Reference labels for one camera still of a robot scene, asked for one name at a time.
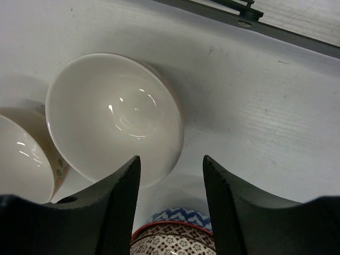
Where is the brown patterned bowl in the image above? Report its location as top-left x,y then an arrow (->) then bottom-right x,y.
130,223 -> 217,255

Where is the blue zigzag red bowl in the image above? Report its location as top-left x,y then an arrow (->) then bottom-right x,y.
131,207 -> 213,241

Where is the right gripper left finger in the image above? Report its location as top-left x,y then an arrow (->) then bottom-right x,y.
1,156 -> 141,254

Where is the beige bowl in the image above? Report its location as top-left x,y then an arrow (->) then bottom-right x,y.
1,107 -> 69,204
45,53 -> 184,188

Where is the beige bowl front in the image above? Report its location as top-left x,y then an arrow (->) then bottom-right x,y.
1,107 -> 69,204

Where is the black wire dish rack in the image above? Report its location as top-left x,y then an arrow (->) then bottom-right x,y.
162,1 -> 339,58

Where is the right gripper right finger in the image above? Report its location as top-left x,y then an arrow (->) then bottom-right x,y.
202,155 -> 339,254

